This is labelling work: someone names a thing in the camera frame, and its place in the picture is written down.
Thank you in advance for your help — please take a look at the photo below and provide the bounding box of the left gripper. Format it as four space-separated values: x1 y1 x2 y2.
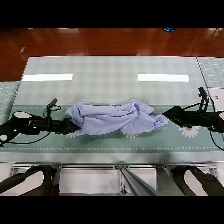
59 117 82 135

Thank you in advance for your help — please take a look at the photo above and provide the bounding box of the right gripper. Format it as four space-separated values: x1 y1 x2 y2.
162 105 190 127

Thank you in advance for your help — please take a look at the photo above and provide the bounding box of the light blue shirt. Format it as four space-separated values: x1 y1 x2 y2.
64 98 170 139

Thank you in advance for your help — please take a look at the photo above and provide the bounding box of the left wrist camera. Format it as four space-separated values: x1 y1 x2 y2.
45 97 62 118

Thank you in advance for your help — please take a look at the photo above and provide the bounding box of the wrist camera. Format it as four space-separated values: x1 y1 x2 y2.
197 86 211 113
45 97 62 118

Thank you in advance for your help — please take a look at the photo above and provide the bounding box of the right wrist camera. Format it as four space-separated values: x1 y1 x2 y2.
197 86 211 113

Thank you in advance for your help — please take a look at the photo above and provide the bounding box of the black cable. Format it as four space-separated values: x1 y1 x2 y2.
208 129 224 152
0 130 52 147

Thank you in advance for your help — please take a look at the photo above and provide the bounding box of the silver frame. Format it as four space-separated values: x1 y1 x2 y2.
0 161 224 197

